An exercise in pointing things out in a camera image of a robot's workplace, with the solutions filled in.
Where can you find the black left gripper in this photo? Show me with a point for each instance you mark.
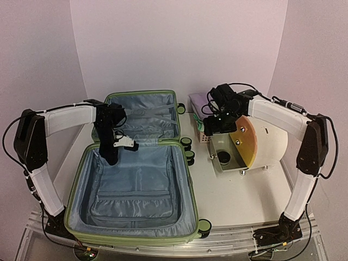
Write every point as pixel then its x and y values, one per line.
pixel 105 153

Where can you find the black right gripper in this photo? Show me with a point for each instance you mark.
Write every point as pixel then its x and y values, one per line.
pixel 211 126

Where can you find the purple garment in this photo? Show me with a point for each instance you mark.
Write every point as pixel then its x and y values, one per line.
pixel 198 105

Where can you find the green tie-dye garment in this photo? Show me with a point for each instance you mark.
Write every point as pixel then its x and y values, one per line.
pixel 199 123

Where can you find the white cylindrical container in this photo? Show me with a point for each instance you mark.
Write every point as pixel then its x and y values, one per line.
pixel 255 144

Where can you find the small black round object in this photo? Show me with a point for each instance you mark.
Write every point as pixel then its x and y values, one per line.
pixel 224 157

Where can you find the green hard-shell suitcase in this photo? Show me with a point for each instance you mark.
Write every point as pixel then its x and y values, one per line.
pixel 147 190

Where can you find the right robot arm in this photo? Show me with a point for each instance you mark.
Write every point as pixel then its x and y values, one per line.
pixel 312 133

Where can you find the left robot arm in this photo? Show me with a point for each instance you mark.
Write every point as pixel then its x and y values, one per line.
pixel 32 154

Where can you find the pink perforated plastic basket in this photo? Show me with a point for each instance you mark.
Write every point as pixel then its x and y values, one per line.
pixel 204 139

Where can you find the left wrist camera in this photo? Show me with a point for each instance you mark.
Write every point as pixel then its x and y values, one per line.
pixel 126 142

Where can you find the curved aluminium rail base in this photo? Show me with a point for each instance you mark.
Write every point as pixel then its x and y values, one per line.
pixel 47 239

